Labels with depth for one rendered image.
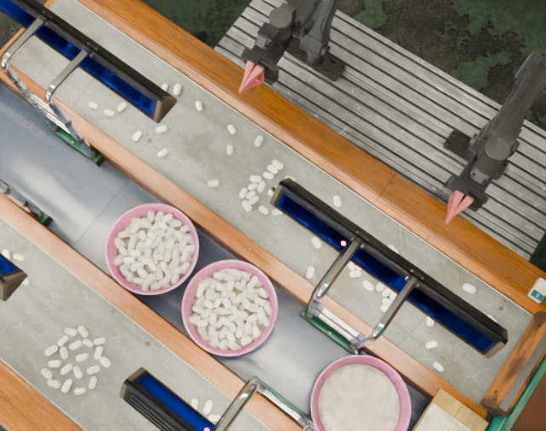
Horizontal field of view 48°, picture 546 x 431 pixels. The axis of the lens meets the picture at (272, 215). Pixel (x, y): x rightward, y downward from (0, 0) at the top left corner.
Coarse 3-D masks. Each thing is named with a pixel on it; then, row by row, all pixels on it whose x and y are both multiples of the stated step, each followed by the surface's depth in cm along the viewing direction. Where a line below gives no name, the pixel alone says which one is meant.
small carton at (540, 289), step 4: (540, 280) 170; (544, 280) 170; (536, 284) 170; (540, 284) 170; (544, 284) 170; (532, 288) 170; (536, 288) 169; (540, 288) 169; (544, 288) 169; (532, 292) 169; (536, 292) 169; (540, 292) 169; (544, 292) 169; (528, 296) 171; (532, 296) 169; (536, 296) 169; (540, 296) 169; (544, 296) 169; (536, 300) 170; (540, 300) 168
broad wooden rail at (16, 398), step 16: (0, 368) 166; (0, 384) 165; (16, 384) 165; (0, 400) 164; (16, 400) 164; (32, 400) 164; (48, 400) 165; (0, 416) 163; (16, 416) 163; (32, 416) 163; (48, 416) 163; (64, 416) 163
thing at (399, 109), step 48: (288, 0) 208; (240, 48) 203; (336, 48) 203; (384, 48) 203; (288, 96) 198; (336, 96) 198; (384, 96) 198; (432, 96) 198; (480, 96) 198; (384, 144) 193; (432, 144) 193; (528, 144) 195; (432, 192) 190; (528, 192) 189; (528, 240) 185
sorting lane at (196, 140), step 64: (64, 0) 200; (64, 64) 194; (128, 64) 194; (128, 128) 188; (192, 128) 188; (256, 128) 188; (192, 192) 182; (256, 192) 182; (320, 192) 182; (320, 256) 177; (512, 320) 172
